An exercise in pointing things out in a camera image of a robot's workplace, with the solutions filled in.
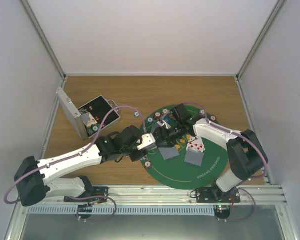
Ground red 100 chip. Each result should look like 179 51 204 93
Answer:
153 111 161 120
210 115 217 121
143 160 152 169

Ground blue playing card deck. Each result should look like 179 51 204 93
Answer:
148 146 158 152

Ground blue 50 chips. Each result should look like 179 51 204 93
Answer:
147 117 154 123

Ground blue orange 10 chip stack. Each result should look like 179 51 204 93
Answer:
162 108 169 115

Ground face-up red hearts card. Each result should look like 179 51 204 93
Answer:
186 136 206 153

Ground blue face-down burn card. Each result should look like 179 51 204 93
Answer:
184 149 205 167

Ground blue green 50 chip stack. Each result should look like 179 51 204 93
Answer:
134 112 140 118

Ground blue small blind button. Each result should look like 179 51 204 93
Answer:
164 115 172 122

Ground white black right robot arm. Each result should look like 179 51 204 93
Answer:
153 104 269 203

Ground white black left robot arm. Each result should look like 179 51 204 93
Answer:
14 125 156 207

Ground round green poker mat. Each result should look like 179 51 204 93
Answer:
137 104 231 190

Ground chip stack inside case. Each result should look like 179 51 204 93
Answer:
91 124 100 134

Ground silver aluminium poker case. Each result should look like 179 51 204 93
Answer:
56 87 117 140

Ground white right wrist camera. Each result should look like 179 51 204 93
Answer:
159 119 171 130

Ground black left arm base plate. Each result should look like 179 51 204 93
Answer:
63 186 109 203

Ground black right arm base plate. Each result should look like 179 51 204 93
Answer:
194 186 241 204

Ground grey slotted cable duct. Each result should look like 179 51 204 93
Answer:
27 204 215 216

